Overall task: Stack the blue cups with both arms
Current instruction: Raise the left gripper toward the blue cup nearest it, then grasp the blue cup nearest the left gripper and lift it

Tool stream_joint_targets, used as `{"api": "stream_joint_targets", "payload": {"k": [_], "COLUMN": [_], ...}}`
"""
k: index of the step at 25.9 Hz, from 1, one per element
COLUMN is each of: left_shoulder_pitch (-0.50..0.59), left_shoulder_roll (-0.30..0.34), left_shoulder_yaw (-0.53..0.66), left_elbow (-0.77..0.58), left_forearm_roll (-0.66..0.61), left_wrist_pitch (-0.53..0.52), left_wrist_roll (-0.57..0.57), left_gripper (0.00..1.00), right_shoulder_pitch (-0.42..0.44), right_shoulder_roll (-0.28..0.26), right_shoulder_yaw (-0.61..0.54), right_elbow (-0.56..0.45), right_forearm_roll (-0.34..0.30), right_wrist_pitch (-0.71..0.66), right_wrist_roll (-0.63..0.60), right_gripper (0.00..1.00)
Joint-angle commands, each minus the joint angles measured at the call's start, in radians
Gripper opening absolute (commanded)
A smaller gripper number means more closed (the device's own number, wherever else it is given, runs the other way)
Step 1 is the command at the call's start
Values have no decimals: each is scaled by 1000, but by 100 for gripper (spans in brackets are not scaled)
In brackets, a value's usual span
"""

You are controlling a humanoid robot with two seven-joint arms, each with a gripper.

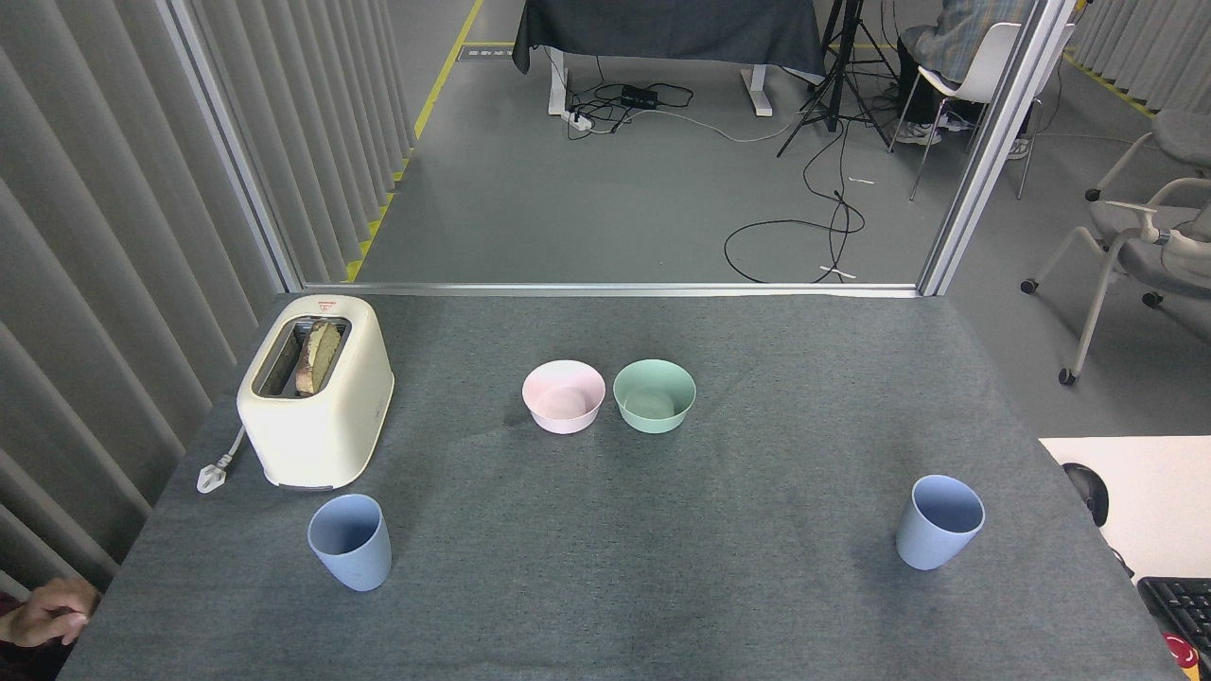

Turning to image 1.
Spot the person's hand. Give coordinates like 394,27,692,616
0,579,101,650

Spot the blue plastic cup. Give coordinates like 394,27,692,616
307,494,392,593
896,475,986,571

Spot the cream toaster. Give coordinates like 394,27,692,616
236,294,395,492

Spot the bread slice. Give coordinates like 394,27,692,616
294,320,343,396

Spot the pink plastic bowl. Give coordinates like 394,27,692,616
522,359,606,435

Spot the green plastic bowl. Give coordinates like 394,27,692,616
613,358,697,435

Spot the table with dark cloth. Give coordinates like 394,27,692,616
512,0,827,117

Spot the black tripod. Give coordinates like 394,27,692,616
777,0,900,159

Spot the black computer mouse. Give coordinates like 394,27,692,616
1062,463,1110,528

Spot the person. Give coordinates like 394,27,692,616
894,0,1037,160

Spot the white chair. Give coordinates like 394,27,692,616
889,21,1077,201

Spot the white desk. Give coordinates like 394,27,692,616
1038,436,1211,583

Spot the black keyboard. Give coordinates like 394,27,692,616
1137,576,1211,654

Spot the red stop button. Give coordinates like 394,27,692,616
1164,632,1201,677

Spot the grey wheeled office chair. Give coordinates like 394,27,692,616
1085,109,1211,201
1021,178,1211,386

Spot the white toaster plug cable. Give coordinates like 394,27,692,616
197,426,249,495

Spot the silver frame post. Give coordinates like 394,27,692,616
156,0,304,292
918,0,1079,296

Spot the silver frame rail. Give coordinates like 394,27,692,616
301,282,923,298

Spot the black floor cable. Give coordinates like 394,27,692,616
724,118,867,285

